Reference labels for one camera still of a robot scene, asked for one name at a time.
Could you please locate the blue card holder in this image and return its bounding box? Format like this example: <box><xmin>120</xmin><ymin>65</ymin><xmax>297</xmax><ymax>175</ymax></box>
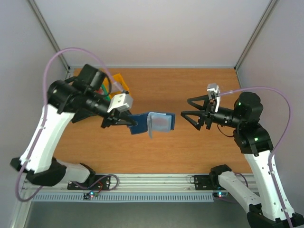
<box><xmin>128</xmin><ymin>112</ymin><xmax>175</xmax><ymax>138</ymax></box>

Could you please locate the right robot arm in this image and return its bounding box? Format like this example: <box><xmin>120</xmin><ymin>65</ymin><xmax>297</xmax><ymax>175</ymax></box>
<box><xmin>181</xmin><ymin>92</ymin><xmax>304</xmax><ymax>228</ymax></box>

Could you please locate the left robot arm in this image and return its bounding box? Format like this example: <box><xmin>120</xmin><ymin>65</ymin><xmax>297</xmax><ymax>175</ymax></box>
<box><xmin>10</xmin><ymin>64</ymin><xmax>136</xmax><ymax>189</ymax></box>

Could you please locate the green plastic bin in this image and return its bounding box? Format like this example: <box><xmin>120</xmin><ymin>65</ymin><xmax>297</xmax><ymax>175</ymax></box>
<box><xmin>98</xmin><ymin>80</ymin><xmax>112</xmax><ymax>100</ymax></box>

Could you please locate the yellow plastic bin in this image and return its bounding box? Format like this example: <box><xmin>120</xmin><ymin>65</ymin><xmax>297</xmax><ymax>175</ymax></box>
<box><xmin>103</xmin><ymin>74</ymin><xmax>130</xmax><ymax>97</ymax></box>

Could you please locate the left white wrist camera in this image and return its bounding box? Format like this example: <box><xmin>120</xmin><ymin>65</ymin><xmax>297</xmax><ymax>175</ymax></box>
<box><xmin>107</xmin><ymin>92</ymin><xmax>133</xmax><ymax>113</ymax></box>

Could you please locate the aluminium front rail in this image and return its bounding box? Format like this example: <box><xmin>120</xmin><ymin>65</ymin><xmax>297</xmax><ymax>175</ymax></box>
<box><xmin>21</xmin><ymin>173</ymin><xmax>258</xmax><ymax>193</ymax></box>

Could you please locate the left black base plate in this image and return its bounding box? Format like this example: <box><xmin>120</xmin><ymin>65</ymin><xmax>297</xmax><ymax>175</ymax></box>
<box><xmin>67</xmin><ymin>174</ymin><xmax>111</xmax><ymax>190</ymax></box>

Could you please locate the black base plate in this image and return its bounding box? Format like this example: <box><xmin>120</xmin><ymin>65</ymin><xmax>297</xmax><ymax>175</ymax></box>
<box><xmin>193</xmin><ymin>175</ymin><xmax>222</xmax><ymax>190</ymax></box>
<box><xmin>67</xmin><ymin>174</ymin><xmax>111</xmax><ymax>190</ymax></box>

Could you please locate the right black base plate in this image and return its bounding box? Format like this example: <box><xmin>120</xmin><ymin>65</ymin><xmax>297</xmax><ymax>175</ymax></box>
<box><xmin>193</xmin><ymin>175</ymin><xmax>222</xmax><ymax>190</ymax></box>

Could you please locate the grey slotted cable duct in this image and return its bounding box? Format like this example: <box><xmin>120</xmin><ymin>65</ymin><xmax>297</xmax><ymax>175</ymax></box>
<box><xmin>33</xmin><ymin>192</ymin><xmax>214</xmax><ymax>203</ymax></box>

